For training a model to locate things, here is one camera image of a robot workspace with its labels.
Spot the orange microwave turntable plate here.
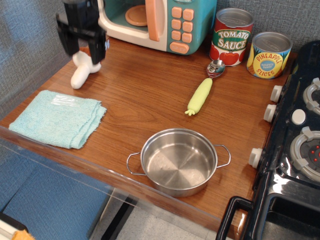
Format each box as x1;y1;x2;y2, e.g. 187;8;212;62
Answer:
125;4;147;27

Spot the white stove knob bottom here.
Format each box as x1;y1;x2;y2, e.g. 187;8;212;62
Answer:
248;148;263;169

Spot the orange fuzzy object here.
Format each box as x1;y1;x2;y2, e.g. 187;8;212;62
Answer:
11;230;35;240

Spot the black toy stove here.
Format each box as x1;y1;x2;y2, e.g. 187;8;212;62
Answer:
216;40;320;240

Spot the white stove knob top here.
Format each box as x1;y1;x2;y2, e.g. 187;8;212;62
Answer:
270;85;283;103

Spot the light blue folded towel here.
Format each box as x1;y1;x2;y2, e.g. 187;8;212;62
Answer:
8;90;107;150

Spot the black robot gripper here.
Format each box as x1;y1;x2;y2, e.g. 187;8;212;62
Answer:
56;1;107;65

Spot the white brown plush mushroom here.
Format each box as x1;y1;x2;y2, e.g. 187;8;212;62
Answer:
70;46;102;90

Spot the clear acrylic barrier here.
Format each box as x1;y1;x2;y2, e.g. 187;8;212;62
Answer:
0;127;220;240

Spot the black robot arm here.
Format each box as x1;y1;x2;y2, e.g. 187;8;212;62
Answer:
55;0;107;65

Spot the stainless steel pot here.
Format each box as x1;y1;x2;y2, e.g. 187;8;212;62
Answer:
137;128;232;198

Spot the spoon with green handle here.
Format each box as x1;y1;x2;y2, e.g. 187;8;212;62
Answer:
184;60;226;116

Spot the white stove knob middle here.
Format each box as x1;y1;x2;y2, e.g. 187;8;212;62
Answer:
263;104;277;123

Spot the tomato sauce can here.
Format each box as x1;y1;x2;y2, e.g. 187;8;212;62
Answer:
209;8;254;67

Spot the pineapple slices can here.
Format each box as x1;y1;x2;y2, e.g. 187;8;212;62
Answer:
246;32;293;79

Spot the white stove knob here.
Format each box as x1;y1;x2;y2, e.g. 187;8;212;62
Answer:
270;85;283;103
248;148;263;169
263;104;277;123

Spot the teal toy microwave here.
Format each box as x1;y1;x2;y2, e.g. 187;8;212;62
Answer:
98;0;217;56

